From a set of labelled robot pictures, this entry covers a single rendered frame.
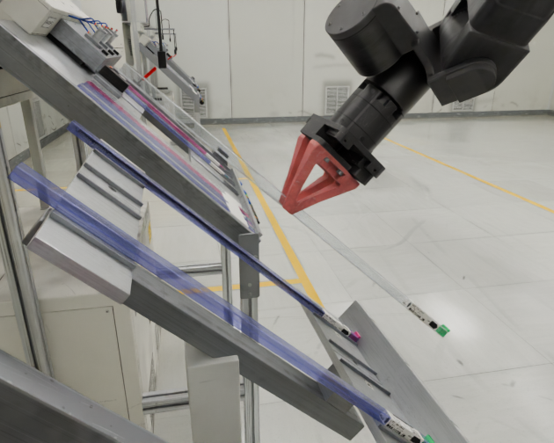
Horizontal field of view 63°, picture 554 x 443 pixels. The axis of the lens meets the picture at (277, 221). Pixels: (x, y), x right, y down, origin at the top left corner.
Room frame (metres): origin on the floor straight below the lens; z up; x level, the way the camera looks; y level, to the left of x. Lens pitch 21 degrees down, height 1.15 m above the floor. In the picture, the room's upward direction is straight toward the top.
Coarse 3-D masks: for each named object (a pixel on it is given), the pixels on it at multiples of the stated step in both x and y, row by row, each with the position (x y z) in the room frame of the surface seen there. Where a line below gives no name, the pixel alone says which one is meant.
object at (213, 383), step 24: (192, 360) 0.43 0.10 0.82; (216, 360) 0.43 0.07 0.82; (192, 384) 0.41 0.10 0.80; (216, 384) 0.42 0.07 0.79; (192, 408) 0.41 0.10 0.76; (216, 408) 0.42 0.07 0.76; (240, 408) 0.43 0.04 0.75; (192, 432) 0.41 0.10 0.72; (216, 432) 0.42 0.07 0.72; (240, 432) 0.43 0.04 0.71
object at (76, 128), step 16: (80, 128) 0.51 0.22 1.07; (96, 144) 0.52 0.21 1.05; (112, 160) 0.52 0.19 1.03; (144, 176) 0.53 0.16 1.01; (160, 192) 0.53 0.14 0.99; (176, 208) 0.54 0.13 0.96; (208, 224) 0.55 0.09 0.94; (224, 240) 0.55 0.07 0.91; (240, 256) 0.56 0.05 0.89; (272, 272) 0.57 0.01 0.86; (288, 288) 0.57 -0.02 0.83; (304, 304) 0.58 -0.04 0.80; (352, 336) 0.59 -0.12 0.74
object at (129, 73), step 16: (128, 64) 0.43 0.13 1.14; (128, 80) 0.43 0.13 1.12; (144, 80) 0.43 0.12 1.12; (160, 96) 0.43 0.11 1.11; (176, 112) 0.44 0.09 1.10; (192, 128) 0.44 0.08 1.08; (208, 144) 0.44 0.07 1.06; (224, 144) 0.45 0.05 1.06; (240, 160) 0.45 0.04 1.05; (256, 176) 0.45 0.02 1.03; (272, 192) 0.46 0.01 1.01; (304, 224) 0.46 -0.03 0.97; (320, 224) 0.48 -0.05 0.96; (336, 240) 0.47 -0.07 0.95; (352, 256) 0.48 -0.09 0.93; (368, 272) 0.48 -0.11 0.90; (384, 288) 0.49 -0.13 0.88
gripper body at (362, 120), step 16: (352, 96) 0.48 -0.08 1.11; (368, 96) 0.47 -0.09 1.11; (336, 112) 0.48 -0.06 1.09; (352, 112) 0.47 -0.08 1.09; (368, 112) 0.46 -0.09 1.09; (384, 112) 0.46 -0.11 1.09; (336, 128) 0.44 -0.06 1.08; (352, 128) 0.46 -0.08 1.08; (368, 128) 0.46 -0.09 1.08; (384, 128) 0.46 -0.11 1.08; (352, 144) 0.43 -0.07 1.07; (368, 144) 0.46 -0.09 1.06; (368, 160) 0.44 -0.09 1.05
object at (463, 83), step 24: (360, 0) 0.46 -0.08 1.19; (384, 0) 0.43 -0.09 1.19; (408, 0) 0.46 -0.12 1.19; (336, 24) 0.46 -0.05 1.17; (360, 24) 0.43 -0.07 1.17; (384, 24) 0.44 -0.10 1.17; (408, 24) 0.43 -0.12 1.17; (360, 48) 0.44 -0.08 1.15; (384, 48) 0.44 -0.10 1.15; (408, 48) 0.45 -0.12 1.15; (432, 48) 0.47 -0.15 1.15; (360, 72) 0.47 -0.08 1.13; (432, 72) 0.44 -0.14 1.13; (456, 72) 0.43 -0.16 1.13; (480, 72) 0.42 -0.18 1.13; (456, 96) 0.43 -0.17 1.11
